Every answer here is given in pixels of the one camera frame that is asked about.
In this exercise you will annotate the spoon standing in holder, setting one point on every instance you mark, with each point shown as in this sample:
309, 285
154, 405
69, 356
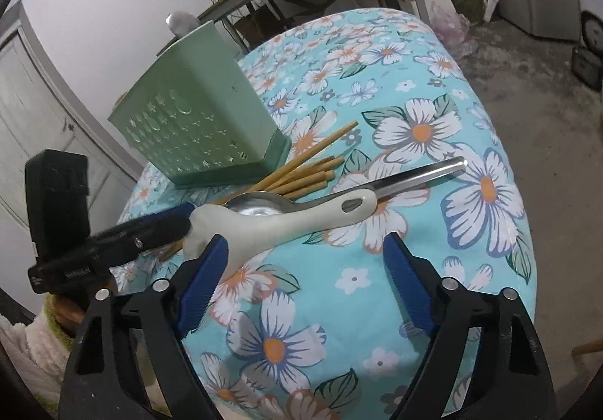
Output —
182, 23

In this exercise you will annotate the cream fleece left sleeve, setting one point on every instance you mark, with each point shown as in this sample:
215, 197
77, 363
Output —
39, 353

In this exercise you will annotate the bamboo chopstick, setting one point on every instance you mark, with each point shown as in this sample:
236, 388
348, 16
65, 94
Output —
294, 191
320, 175
225, 198
300, 172

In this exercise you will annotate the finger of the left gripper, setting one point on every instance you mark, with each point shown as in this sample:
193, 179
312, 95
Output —
157, 228
90, 264

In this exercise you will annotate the floral turquoise tablecloth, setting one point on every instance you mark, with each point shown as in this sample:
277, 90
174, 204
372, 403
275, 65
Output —
315, 157

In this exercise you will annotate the pink plastic bag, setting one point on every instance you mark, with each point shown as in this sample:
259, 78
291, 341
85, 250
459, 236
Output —
453, 31

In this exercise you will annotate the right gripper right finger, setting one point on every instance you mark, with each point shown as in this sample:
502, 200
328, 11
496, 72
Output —
400, 263

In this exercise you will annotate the stainless steel spoon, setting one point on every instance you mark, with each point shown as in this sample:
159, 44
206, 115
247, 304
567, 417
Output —
264, 203

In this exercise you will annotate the person's left hand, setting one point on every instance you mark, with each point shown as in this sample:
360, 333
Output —
68, 314

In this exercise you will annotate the bamboo chopstick angled apart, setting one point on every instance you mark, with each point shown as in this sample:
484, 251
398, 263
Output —
299, 160

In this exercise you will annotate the green perforated utensil holder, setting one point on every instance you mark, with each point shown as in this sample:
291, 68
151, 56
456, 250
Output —
196, 117

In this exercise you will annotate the white plastic rice paddle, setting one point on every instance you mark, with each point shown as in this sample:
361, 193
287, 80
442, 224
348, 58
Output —
248, 236

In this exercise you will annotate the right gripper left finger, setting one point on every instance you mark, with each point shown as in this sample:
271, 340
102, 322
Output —
203, 276

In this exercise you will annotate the white panel door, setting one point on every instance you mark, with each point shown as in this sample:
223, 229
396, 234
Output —
39, 111

